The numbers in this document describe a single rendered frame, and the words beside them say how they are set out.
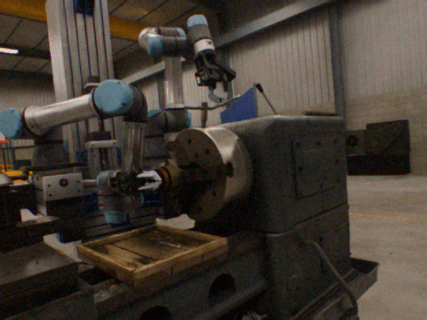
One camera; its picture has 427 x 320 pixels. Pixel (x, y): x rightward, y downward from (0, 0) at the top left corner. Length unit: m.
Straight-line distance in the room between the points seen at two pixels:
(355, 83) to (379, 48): 1.20
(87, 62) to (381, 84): 10.21
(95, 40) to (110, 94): 0.74
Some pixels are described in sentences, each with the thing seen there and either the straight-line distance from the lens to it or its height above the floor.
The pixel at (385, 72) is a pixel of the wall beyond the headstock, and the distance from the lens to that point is 11.33.
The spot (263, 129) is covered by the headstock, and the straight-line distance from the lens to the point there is 1.02.
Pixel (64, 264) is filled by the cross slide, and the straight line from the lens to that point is 0.66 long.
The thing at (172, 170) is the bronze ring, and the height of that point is 1.11.
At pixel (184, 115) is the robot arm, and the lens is 1.64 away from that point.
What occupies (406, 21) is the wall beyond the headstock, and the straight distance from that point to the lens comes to 11.45.
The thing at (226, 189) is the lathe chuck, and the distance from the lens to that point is 0.94.
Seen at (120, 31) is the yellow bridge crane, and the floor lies 6.01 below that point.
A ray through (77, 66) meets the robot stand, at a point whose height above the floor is 1.63.
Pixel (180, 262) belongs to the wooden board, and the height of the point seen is 0.89.
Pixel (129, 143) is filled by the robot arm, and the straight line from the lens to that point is 1.23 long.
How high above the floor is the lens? 1.16
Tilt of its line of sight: 3 degrees down
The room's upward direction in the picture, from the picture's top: 5 degrees counter-clockwise
